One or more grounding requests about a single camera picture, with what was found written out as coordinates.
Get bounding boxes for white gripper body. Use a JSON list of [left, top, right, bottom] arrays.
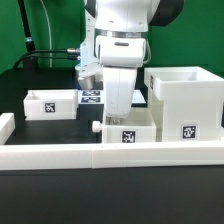
[[95, 35, 146, 118]]

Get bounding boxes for white front drawer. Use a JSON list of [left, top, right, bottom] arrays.
[[92, 107, 156, 143]]

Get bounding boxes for white drawer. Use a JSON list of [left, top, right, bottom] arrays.
[[23, 89, 79, 121], [92, 107, 156, 143]]

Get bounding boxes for white drawer cabinet box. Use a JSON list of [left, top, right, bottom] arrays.
[[144, 67, 224, 142]]

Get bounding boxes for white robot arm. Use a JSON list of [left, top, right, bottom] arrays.
[[76, 0, 184, 119]]

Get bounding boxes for white rear drawer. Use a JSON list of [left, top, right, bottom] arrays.
[[23, 89, 79, 121]]

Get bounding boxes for white marker tag sheet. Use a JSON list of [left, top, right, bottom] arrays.
[[78, 90, 146, 106]]

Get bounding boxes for black pole stand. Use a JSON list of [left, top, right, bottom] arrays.
[[17, 0, 38, 70]]

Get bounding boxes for white U-shaped border fence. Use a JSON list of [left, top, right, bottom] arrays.
[[0, 113, 224, 170]]

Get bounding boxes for white thin cable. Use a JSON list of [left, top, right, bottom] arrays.
[[39, 0, 54, 69]]

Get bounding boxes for black cable with connector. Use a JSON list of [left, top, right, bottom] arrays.
[[13, 47, 82, 70]]

